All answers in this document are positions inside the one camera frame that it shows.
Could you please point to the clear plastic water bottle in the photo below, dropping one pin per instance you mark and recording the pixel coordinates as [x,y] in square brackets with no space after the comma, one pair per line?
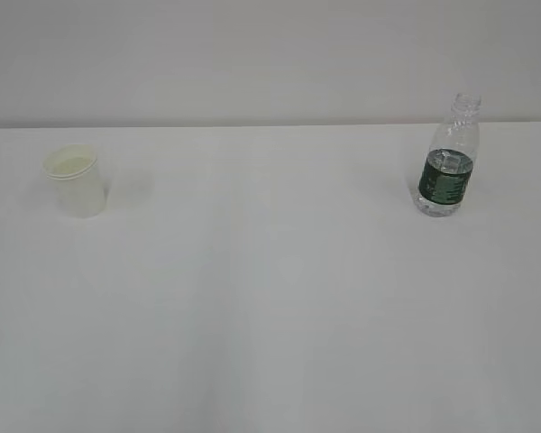
[450,159]

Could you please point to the white paper cup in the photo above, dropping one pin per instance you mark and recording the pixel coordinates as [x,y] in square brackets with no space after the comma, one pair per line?
[74,173]

